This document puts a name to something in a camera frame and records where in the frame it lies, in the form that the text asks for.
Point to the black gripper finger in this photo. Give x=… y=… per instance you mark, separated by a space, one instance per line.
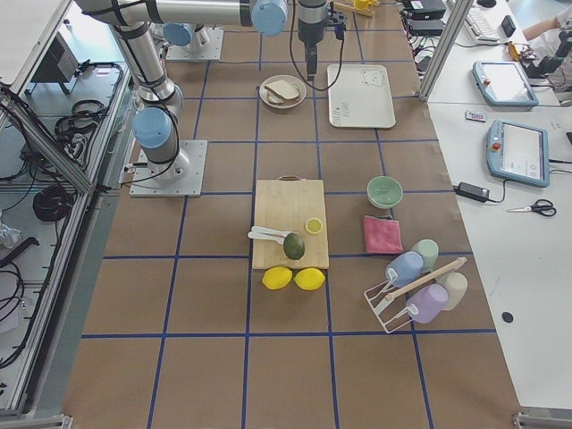
x=311 y=58

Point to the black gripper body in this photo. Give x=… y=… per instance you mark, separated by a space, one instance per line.
x=309 y=34

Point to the bread slice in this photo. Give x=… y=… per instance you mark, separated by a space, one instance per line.
x=283 y=89
x=272 y=99

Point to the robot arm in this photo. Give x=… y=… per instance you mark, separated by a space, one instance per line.
x=193 y=37
x=155 y=127

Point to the cream round plate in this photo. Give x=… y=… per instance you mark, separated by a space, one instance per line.
x=291 y=79

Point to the bread slice under egg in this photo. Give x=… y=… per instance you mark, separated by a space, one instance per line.
x=272 y=99

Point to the wooden mug rack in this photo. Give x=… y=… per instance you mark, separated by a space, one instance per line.
x=347 y=7

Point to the yellow mug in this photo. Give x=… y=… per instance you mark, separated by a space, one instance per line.
x=365 y=6

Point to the cream bear tray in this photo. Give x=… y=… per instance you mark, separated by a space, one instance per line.
x=361 y=97

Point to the wooden cutting board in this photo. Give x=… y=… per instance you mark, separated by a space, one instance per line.
x=286 y=205

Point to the light green bowl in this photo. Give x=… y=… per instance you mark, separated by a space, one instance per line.
x=384 y=192

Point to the lemon slice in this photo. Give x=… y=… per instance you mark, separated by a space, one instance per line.
x=314 y=225

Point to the small card pack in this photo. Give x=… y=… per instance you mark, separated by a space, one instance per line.
x=474 y=116

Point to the white plastic knife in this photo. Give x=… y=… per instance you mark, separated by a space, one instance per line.
x=262 y=236

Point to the far teach pendant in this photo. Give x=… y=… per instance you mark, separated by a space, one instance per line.
x=504 y=84

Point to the teach pendant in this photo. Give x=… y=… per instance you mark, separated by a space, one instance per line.
x=504 y=84
x=519 y=153

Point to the avocado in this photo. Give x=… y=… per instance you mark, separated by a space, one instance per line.
x=293 y=246

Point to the pink cloth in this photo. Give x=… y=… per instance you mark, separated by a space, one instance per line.
x=382 y=236

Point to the small power brick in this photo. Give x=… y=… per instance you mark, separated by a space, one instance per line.
x=471 y=191

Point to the near teach pendant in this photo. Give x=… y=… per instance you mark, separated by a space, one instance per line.
x=519 y=153

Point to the whole lemon right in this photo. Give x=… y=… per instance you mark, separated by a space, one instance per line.
x=309 y=278

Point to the whole lemon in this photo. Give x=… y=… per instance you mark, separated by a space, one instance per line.
x=277 y=277
x=309 y=278

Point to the whole lemon left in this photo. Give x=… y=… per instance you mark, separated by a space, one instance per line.
x=277 y=277

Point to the green cup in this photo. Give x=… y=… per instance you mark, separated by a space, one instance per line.
x=429 y=251

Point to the blue cup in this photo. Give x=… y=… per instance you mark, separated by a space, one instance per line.
x=404 y=269

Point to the beige cup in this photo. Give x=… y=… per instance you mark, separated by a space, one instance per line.
x=455 y=284

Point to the purple cup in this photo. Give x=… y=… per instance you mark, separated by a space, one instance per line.
x=427 y=303

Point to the scissors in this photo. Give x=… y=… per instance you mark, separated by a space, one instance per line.
x=542 y=207

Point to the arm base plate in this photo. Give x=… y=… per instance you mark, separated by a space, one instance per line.
x=183 y=178
x=212 y=52

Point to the aluminium frame post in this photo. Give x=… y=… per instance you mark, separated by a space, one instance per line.
x=449 y=35

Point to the white wire cup rack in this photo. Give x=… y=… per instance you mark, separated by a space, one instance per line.
x=388 y=304

